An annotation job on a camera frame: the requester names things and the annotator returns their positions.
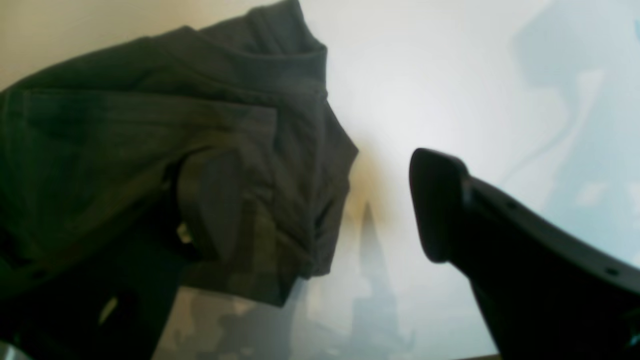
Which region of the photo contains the grey T-shirt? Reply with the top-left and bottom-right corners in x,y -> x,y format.
1,0 -> 358,360

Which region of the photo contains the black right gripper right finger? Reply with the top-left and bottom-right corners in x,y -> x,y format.
409,148 -> 640,360

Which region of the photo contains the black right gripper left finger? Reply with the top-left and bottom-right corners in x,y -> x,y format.
170,147 -> 241,262

